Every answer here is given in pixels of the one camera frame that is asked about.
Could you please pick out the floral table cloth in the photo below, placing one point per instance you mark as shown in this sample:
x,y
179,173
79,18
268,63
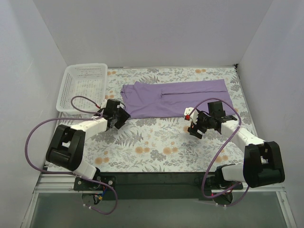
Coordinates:
x,y
164,144

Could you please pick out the purple t shirt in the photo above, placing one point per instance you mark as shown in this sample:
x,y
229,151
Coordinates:
x,y
168,100

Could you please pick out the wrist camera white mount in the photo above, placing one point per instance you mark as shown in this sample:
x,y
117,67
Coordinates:
x,y
102,106
191,114

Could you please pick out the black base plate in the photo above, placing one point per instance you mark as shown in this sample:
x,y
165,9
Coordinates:
x,y
154,185

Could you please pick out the aluminium frame rail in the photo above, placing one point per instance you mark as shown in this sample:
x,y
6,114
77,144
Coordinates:
x,y
56,205

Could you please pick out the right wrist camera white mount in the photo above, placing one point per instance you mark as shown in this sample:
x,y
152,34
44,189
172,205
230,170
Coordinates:
x,y
191,114

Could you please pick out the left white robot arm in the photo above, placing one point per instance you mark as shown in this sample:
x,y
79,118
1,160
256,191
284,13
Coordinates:
x,y
67,145

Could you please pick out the white plastic basket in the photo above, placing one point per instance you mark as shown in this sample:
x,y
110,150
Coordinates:
x,y
87,80

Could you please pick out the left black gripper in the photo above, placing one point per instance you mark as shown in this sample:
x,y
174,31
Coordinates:
x,y
119,116

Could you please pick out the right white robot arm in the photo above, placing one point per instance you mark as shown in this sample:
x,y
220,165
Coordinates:
x,y
262,164

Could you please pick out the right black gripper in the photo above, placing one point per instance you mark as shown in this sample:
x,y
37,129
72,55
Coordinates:
x,y
199,126

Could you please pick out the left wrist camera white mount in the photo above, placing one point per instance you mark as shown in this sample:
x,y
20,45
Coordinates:
x,y
102,106

